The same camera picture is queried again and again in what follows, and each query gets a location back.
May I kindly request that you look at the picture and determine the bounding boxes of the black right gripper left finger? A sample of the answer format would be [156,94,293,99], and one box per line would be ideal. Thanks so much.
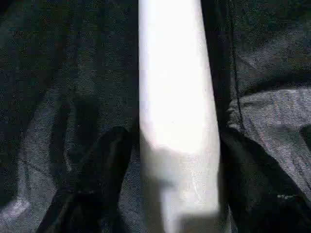
[36,127,132,233]

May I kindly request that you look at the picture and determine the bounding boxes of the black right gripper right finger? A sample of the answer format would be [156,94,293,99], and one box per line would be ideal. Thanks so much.
[220,128,311,233]

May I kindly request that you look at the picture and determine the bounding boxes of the black work mat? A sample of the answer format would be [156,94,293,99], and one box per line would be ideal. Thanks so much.
[0,0,311,233]

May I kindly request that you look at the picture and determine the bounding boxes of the white plastic table leg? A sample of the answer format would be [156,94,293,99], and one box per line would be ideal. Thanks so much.
[137,0,230,233]

